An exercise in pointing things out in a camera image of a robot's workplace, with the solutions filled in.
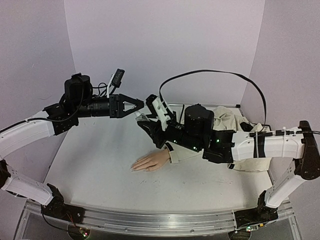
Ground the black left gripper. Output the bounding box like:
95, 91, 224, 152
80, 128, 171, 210
75, 93, 146, 118

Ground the clear nail polish bottle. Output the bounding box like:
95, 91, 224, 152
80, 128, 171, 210
135, 112, 150, 122

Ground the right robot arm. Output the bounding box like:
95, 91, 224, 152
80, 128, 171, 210
132, 104, 320, 209

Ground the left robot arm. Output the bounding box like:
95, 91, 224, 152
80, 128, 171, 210
0, 73, 144, 219

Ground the mannequin hand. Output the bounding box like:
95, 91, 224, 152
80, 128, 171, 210
131, 149, 170, 172

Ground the beige jacket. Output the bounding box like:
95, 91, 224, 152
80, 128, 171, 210
158, 106, 271, 172

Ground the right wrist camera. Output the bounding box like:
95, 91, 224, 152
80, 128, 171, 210
145, 94, 177, 131

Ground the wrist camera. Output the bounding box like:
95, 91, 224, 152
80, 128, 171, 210
145, 94, 177, 131
106, 68, 125, 98

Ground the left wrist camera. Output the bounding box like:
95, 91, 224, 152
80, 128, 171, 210
106, 68, 125, 98

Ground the black right camera cable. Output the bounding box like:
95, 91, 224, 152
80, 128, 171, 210
159, 69, 268, 126

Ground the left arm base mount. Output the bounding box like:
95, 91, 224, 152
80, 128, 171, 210
41, 183, 85, 225

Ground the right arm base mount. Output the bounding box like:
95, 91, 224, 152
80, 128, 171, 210
234, 190, 279, 230

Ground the aluminium front rail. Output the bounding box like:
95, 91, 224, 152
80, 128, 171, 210
15, 200, 302, 240

